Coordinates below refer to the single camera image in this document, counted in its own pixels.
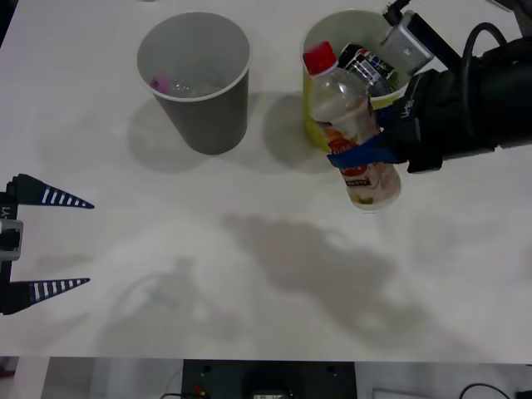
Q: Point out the yellow-green plastic bin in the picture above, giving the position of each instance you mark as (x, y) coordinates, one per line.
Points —
(311, 124)

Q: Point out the red-capped plastic bottle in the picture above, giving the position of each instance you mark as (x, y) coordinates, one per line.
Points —
(374, 183)

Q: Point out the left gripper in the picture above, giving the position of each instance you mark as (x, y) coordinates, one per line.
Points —
(11, 199)

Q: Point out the black drink can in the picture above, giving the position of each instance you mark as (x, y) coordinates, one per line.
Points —
(365, 66)

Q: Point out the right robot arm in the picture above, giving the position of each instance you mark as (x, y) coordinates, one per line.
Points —
(503, 83)

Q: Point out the grey plastic bin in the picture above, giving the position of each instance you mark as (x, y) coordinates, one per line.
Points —
(208, 120)

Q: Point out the black robot torso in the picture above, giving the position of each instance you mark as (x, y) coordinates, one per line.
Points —
(266, 378)

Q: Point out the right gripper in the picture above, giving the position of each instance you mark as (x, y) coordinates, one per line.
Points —
(436, 120)

